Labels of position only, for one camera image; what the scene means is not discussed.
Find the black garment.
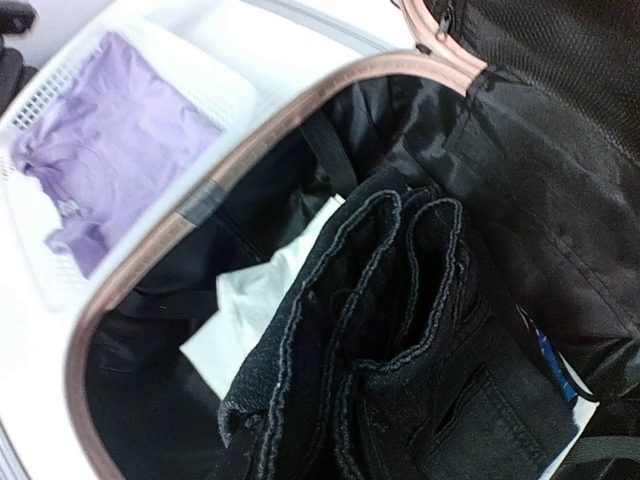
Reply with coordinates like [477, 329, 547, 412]
[216, 168, 578, 479]

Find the purple shirt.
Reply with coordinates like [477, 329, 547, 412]
[10, 33, 221, 276]

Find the white perforated plastic basket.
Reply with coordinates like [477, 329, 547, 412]
[1, 19, 257, 311]

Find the beige hard-shell suitcase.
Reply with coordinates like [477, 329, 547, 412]
[66, 1, 639, 479]

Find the black pink drawer organizer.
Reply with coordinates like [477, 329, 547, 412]
[1, 1, 37, 113]

